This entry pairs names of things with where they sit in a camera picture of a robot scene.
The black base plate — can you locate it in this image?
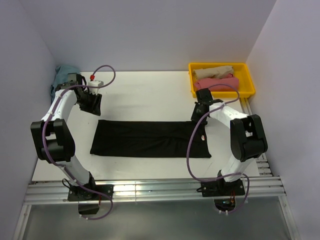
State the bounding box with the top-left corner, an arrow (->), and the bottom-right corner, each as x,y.
196,179 -> 246,197
67,184 -> 114,202

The blue crumpled t-shirt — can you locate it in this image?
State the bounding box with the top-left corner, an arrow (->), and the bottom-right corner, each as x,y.
50,64 -> 80,103

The pink rolled t-shirt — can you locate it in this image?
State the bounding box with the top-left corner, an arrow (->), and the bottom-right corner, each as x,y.
194,77 -> 240,92

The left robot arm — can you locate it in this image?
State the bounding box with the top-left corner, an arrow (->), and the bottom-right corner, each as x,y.
30,73 -> 104,200

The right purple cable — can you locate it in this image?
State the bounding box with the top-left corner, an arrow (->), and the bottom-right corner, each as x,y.
186,84 -> 251,215

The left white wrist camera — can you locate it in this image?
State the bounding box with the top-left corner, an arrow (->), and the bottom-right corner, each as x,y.
87,74 -> 104,95

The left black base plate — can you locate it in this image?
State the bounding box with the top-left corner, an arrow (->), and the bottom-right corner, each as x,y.
67,184 -> 114,202

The black t-shirt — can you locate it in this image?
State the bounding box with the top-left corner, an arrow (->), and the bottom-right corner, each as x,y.
90,120 -> 211,159

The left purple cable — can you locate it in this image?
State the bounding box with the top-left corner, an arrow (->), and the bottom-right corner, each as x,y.
41,65 -> 116,221

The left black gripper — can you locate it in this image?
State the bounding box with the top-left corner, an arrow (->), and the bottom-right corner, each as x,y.
76,90 -> 102,116

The yellow plastic bin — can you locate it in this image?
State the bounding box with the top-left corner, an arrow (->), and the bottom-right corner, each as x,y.
188,62 -> 256,99

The aluminium mounting rail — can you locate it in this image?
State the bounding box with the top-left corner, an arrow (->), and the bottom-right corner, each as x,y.
22,176 -> 286,206

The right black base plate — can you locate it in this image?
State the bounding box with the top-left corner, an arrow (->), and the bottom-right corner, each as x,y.
196,179 -> 246,197

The purple cable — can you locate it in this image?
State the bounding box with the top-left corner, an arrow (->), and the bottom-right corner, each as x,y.
41,65 -> 116,221
186,84 -> 251,215

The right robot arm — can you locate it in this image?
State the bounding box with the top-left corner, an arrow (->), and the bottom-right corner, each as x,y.
186,88 -> 268,195

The beige rolled t-shirt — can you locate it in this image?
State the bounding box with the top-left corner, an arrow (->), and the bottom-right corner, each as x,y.
192,65 -> 234,79

